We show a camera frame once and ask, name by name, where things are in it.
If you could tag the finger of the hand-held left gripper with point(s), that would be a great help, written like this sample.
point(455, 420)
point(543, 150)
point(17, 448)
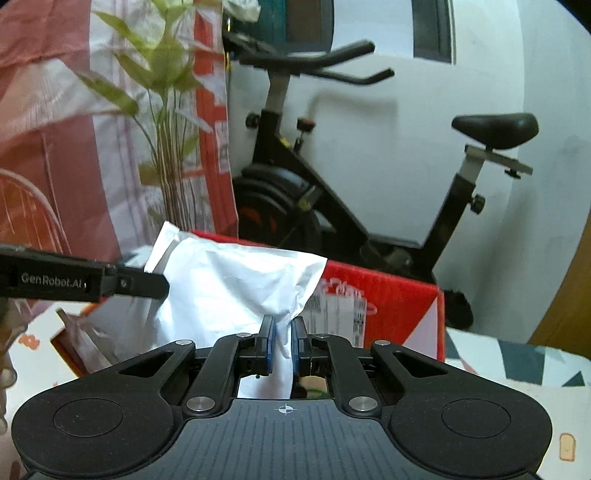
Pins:
point(138, 284)

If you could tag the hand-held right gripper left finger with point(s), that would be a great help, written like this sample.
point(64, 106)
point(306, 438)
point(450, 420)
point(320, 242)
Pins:
point(269, 350)

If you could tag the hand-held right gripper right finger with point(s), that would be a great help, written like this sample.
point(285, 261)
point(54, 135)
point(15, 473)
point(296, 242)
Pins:
point(295, 350)

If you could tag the white soft bag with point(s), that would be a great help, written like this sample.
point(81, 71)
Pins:
point(221, 286)

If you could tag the red strawberry print cardboard box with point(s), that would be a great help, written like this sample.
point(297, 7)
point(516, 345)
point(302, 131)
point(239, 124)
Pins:
point(406, 314)

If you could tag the person's left hand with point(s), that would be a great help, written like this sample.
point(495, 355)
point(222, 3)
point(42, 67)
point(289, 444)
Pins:
point(7, 378)

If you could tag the red and white printed curtain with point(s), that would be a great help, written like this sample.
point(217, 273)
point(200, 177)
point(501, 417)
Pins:
point(46, 115)

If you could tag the black exercise bike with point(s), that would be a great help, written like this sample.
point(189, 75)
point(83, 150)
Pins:
point(323, 184)

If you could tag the tall green artificial plant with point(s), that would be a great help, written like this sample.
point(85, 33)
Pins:
point(171, 92)

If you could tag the cartoon printed tablecloth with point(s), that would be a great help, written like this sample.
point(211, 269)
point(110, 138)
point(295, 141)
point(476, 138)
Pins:
point(531, 369)

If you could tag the wooden door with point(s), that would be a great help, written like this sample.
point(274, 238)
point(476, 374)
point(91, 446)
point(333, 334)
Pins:
point(572, 314)

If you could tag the white artificial flower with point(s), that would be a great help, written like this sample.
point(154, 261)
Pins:
point(242, 9)

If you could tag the dark teal window pane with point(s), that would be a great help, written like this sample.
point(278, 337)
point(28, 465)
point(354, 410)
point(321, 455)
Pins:
point(286, 23)
point(431, 27)

